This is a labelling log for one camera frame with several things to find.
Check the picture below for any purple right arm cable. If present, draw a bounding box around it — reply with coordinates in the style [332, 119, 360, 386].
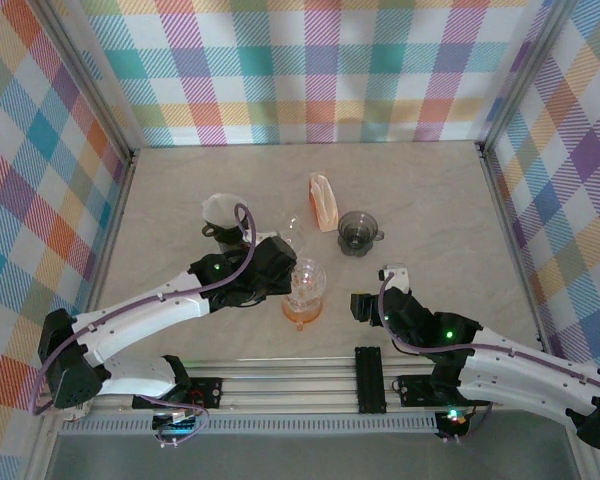
[378, 272, 600, 444]

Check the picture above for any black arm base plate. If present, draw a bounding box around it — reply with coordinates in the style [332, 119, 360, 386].
[187, 377, 225, 409]
[397, 373, 461, 409]

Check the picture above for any aluminium floor rail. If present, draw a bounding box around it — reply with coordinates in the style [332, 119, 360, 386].
[477, 142, 556, 366]
[77, 147, 141, 351]

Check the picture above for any controller board with blue light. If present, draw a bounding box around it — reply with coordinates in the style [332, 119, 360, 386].
[152, 407, 201, 441]

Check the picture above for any white paper coffee filter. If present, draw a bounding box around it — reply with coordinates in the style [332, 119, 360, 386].
[202, 192, 249, 229]

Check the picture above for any controller board with green light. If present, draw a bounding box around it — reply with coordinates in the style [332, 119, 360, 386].
[437, 408, 471, 439]

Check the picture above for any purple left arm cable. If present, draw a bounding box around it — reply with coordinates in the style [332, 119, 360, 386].
[31, 202, 259, 449]

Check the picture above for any grey slotted cable duct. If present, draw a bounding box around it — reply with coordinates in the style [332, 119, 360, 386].
[59, 417, 441, 437]

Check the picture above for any white paper filter stack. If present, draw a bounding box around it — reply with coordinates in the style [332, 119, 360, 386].
[312, 174, 340, 234]

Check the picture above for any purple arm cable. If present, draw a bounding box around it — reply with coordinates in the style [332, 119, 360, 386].
[31, 202, 259, 449]
[378, 272, 600, 444]

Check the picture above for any black rail bracket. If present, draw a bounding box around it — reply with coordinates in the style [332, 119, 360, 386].
[354, 344, 385, 415]

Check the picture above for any smoke grey plastic dripper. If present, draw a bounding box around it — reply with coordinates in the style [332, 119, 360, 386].
[336, 209, 387, 260]

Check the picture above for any aluminium frame post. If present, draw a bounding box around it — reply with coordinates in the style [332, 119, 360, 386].
[477, 0, 576, 154]
[32, 0, 140, 166]

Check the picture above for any wide aluminium base rail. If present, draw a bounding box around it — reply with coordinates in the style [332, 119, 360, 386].
[77, 352, 584, 416]

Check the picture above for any orange white pouch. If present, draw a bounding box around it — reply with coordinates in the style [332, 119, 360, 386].
[307, 171, 341, 234]

